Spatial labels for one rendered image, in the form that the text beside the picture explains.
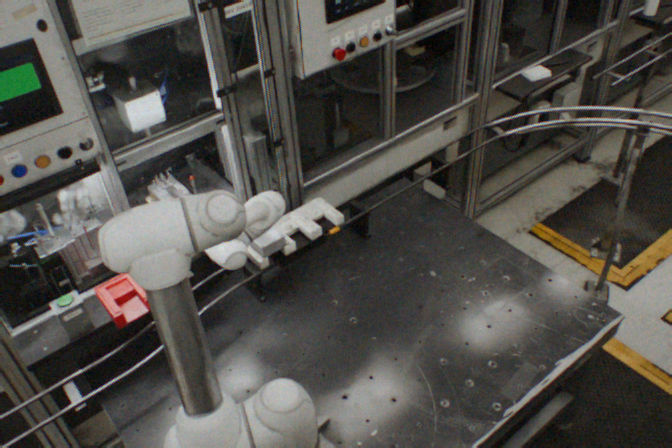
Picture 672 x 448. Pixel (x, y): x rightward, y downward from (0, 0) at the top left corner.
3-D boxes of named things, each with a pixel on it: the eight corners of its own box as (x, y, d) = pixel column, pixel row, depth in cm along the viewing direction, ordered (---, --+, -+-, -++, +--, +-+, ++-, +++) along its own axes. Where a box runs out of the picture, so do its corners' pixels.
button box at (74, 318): (69, 340, 182) (55, 314, 175) (60, 325, 187) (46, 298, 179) (95, 326, 186) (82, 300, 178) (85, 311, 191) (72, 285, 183)
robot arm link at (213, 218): (238, 190, 151) (182, 204, 148) (240, 173, 134) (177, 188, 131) (252, 241, 150) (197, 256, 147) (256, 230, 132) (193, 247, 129)
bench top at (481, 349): (250, 659, 143) (248, 654, 141) (79, 369, 208) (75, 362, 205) (623, 323, 210) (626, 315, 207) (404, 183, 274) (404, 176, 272)
